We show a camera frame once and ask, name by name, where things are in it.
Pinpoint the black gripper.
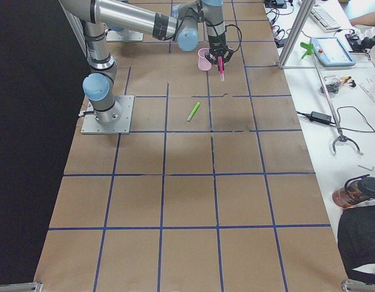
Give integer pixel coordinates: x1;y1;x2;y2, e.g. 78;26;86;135
205;29;235;64

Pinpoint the pink marker pen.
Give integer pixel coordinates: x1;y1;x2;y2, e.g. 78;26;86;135
218;57;225;82

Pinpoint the pink mesh cup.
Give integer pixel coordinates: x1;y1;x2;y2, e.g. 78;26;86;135
198;48;212;71

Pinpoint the green marker pen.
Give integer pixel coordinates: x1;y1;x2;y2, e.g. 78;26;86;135
187;102;201;122

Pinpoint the green plastic clamp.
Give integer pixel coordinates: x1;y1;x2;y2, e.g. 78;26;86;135
300;42;315;59

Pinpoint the white keyboard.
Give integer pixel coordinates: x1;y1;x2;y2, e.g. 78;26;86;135
309;5;341;33

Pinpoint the teach pendant tablet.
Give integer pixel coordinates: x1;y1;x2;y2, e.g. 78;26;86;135
310;36;356;67

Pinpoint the black power adapter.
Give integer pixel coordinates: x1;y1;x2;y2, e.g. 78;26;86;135
297;111;334;125

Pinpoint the small tools pile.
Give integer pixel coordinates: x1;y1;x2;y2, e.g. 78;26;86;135
324;75;357;94

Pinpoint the long reach grabber tool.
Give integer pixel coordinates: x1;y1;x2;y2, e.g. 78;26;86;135
311;54;364;156

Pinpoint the silver hex key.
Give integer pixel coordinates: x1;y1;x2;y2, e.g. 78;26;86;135
357;164;375;172

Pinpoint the amber water bottle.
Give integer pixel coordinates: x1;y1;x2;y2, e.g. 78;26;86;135
332;174;375;209

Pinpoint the black backpack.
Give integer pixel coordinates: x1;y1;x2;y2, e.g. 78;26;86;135
337;205;375;284

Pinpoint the black cables bundle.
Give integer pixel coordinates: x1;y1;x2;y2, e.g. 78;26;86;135
264;7;293;48

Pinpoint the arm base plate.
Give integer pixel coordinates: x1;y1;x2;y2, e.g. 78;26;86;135
81;96;135;134
106;29;143;43

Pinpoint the aluminium frame post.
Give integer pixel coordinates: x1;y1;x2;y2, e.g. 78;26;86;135
278;0;315;69

